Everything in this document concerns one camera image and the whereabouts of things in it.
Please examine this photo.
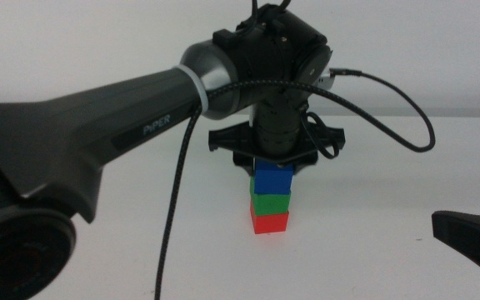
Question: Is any blue cube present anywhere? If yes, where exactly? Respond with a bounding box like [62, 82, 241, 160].
[252, 160, 295, 196]

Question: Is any green cube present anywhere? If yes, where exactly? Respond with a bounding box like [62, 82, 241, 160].
[249, 177, 292, 217]

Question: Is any red cube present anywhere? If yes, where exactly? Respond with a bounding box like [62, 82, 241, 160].
[249, 202, 290, 235]

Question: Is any short black cable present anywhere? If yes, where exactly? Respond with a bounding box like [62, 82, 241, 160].
[300, 110, 342, 160]

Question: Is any braided black cable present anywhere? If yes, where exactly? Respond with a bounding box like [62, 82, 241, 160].
[153, 67, 437, 300]

